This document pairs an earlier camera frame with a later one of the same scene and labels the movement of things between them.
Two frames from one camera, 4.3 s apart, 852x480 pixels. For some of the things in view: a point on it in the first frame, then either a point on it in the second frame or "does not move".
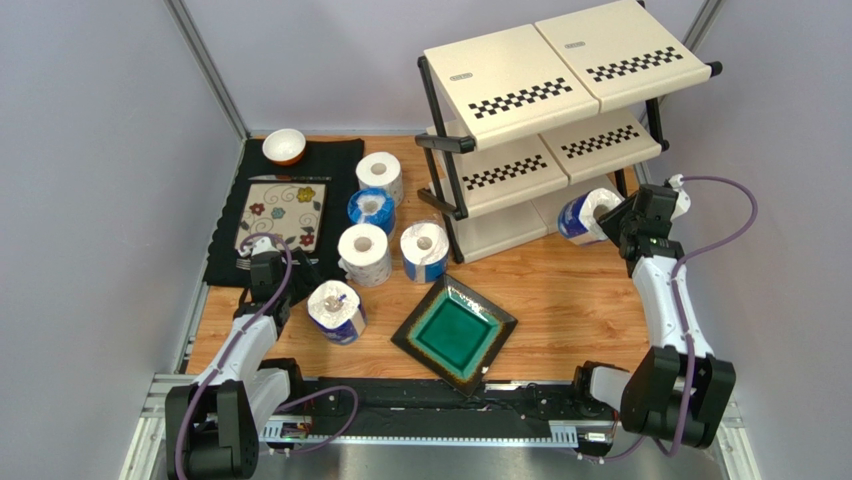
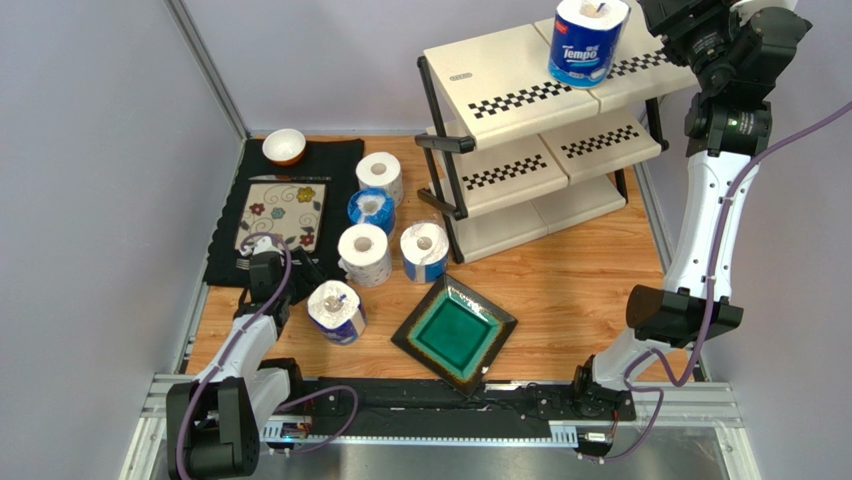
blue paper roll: x=372 y=206 does not move
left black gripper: x=305 y=281 does not move
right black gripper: x=617 y=217 -> x=663 y=11
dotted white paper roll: x=364 y=254 does not move
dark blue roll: x=336 y=312 does not move
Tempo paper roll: x=578 y=215 -> x=586 y=41
